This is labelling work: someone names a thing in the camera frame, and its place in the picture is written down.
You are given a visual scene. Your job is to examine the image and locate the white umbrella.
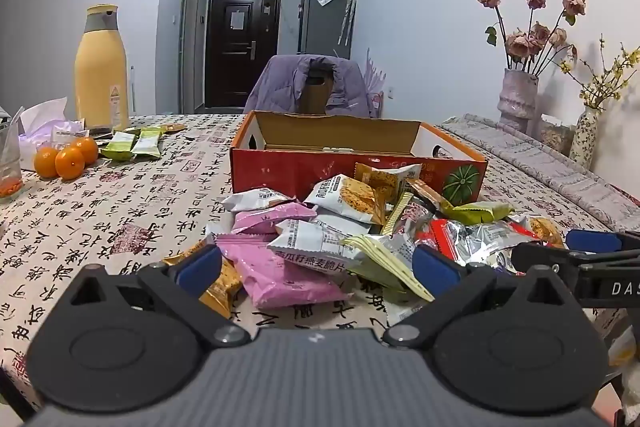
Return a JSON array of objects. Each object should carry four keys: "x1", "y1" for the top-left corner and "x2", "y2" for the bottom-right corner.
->
[{"x1": 340, "y1": 0, "x2": 357, "y2": 48}]

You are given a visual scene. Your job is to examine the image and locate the red cardboard box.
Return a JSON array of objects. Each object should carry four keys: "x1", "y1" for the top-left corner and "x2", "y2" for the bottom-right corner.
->
[{"x1": 230, "y1": 109, "x2": 488, "y2": 208}]

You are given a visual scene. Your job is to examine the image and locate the yellow flower sprigs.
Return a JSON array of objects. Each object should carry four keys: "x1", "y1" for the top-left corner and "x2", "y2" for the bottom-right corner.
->
[{"x1": 557, "y1": 34, "x2": 640, "y2": 110}]

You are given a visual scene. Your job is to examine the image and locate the wooden chair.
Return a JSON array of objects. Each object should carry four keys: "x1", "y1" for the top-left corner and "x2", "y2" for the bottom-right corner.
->
[{"x1": 298, "y1": 59, "x2": 337, "y2": 115}]

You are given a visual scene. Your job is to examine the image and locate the pink ceramic vase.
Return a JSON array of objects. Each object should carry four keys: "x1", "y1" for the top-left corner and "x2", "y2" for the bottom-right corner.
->
[{"x1": 497, "y1": 68, "x2": 540, "y2": 134}]

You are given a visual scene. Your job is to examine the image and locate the pile of mixed snack packets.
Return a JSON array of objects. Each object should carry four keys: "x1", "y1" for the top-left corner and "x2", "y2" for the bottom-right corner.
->
[{"x1": 162, "y1": 162, "x2": 568, "y2": 328}]

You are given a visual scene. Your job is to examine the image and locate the purple puffer jacket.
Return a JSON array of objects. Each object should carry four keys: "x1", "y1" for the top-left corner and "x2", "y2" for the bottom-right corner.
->
[{"x1": 243, "y1": 54, "x2": 373, "y2": 118}]

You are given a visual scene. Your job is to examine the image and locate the small floral vase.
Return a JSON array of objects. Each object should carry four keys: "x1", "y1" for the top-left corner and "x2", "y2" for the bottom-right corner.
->
[{"x1": 569, "y1": 107, "x2": 600, "y2": 170}]

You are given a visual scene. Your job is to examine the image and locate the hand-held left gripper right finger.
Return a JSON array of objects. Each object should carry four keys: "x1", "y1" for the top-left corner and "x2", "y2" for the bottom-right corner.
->
[{"x1": 382, "y1": 244, "x2": 583, "y2": 350}]

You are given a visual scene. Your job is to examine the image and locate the dried pink roses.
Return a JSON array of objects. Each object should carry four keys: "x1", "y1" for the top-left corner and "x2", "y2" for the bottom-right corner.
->
[{"x1": 475, "y1": 0, "x2": 587, "y2": 78}]

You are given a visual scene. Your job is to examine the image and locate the dark brown entrance door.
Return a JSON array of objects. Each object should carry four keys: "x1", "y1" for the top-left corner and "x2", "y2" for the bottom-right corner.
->
[{"x1": 204, "y1": 0, "x2": 281, "y2": 110}]

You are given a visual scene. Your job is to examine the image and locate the yellow thermos bottle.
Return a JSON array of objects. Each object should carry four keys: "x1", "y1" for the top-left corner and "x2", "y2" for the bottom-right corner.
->
[{"x1": 74, "y1": 4, "x2": 130, "y2": 131}]

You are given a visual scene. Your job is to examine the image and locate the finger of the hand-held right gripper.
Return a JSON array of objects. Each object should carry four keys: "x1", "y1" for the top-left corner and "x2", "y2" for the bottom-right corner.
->
[
  {"x1": 510, "y1": 242, "x2": 581, "y2": 278},
  {"x1": 566, "y1": 229, "x2": 640, "y2": 255}
]

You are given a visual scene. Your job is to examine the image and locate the glass jar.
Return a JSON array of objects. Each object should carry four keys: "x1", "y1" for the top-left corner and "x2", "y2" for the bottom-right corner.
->
[{"x1": 531, "y1": 114, "x2": 576, "y2": 155}]

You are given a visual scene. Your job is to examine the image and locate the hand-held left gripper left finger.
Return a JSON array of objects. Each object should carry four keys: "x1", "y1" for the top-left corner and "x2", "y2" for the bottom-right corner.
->
[{"x1": 62, "y1": 244, "x2": 251, "y2": 348}]

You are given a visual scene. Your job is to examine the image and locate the green snack bar wrapper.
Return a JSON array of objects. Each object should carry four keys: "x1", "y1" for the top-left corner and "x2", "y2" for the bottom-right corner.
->
[
  {"x1": 100, "y1": 132, "x2": 137, "y2": 159},
  {"x1": 131, "y1": 128, "x2": 162, "y2": 158}
]

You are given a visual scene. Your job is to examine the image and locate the crumpled plastic bag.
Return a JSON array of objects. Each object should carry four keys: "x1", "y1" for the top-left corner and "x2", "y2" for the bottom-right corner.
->
[{"x1": 19, "y1": 97, "x2": 86, "y2": 148}]

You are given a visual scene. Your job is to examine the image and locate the gold foil wrappers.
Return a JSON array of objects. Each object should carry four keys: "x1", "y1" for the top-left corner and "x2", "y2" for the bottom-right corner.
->
[{"x1": 125, "y1": 123, "x2": 188, "y2": 136}]

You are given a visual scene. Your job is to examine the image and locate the cluttered storage rack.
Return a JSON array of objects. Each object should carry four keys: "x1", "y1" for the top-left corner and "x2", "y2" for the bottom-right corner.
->
[{"x1": 367, "y1": 89, "x2": 386, "y2": 118}]

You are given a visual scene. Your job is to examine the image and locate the grey refrigerator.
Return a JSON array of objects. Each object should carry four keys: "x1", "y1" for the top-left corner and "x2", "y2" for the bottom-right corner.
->
[{"x1": 298, "y1": 0, "x2": 358, "y2": 58}]

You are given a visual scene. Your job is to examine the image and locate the grey interior door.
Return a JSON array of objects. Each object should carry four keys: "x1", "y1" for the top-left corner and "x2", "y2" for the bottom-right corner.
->
[{"x1": 178, "y1": 0, "x2": 201, "y2": 112}]

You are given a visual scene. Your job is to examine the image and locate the small orange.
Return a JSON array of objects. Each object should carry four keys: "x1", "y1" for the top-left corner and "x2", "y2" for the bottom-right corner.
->
[
  {"x1": 34, "y1": 147, "x2": 60, "y2": 179},
  {"x1": 72, "y1": 137, "x2": 99, "y2": 165},
  {"x1": 55, "y1": 147, "x2": 86, "y2": 180}
]

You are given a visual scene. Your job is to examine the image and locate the folded lilac quilt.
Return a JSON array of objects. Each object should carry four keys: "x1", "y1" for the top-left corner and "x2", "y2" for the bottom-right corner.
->
[{"x1": 440, "y1": 113, "x2": 640, "y2": 220}]

